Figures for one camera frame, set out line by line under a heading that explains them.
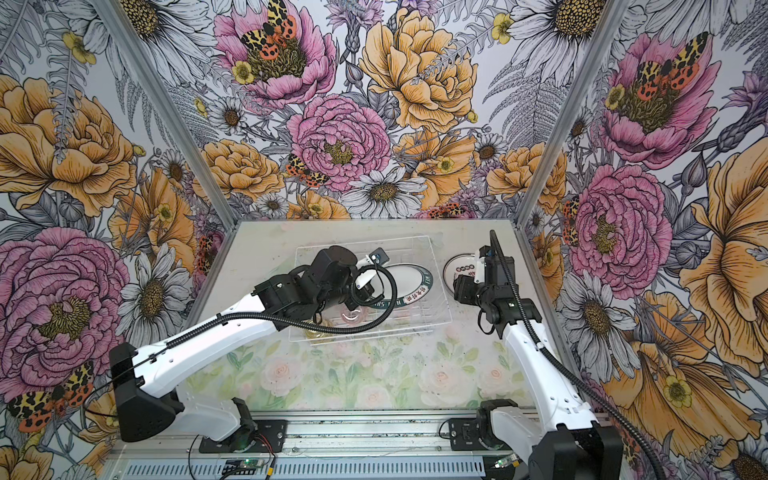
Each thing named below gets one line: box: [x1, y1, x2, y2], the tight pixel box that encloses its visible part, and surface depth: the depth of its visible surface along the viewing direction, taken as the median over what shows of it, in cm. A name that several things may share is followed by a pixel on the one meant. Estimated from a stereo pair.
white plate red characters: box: [443, 252, 477, 295], surface depth 107 cm
